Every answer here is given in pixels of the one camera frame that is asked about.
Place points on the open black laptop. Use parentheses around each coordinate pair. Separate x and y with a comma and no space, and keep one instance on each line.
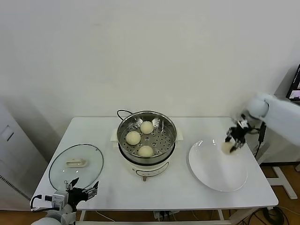
(295,82)

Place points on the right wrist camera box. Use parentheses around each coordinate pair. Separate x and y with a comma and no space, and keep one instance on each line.
(242,122)

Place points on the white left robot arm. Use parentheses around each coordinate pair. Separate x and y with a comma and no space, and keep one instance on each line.
(58,215)

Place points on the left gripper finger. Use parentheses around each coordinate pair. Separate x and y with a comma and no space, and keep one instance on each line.
(71,185)
(92,192)

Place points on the white table frame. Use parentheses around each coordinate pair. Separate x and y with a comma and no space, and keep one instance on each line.
(82,215)

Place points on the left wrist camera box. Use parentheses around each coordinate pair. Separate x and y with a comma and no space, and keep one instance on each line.
(57,198)

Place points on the white power strip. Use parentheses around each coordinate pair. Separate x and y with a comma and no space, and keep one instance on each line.
(164,214)

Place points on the perforated steel steamer basket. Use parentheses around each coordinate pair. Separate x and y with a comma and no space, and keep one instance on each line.
(161,140)

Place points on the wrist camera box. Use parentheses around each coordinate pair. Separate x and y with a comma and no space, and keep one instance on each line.
(242,122)
(57,198)

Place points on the round glass pot lid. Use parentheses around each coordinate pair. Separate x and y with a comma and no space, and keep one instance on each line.
(70,152)

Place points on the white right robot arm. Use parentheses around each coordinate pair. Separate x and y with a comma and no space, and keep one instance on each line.
(281,110)

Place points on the white floor cabinet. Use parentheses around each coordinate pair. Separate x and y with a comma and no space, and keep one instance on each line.
(14,154)

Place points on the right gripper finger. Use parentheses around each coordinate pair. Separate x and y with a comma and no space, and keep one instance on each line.
(228,137)
(237,145)

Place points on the white side desk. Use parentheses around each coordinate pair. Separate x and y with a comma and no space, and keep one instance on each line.
(284,181)

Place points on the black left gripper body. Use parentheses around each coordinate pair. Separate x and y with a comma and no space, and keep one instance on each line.
(78,195)

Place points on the round white plate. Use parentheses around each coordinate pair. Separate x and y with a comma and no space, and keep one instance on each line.
(215,168)

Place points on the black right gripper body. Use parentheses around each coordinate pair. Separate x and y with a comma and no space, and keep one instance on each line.
(237,134)

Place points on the white steamed baozi bun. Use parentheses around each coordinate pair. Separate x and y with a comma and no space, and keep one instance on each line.
(133,137)
(145,151)
(227,147)
(147,127)

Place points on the cream electric cooker pot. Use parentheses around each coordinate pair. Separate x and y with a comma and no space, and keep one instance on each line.
(150,171)

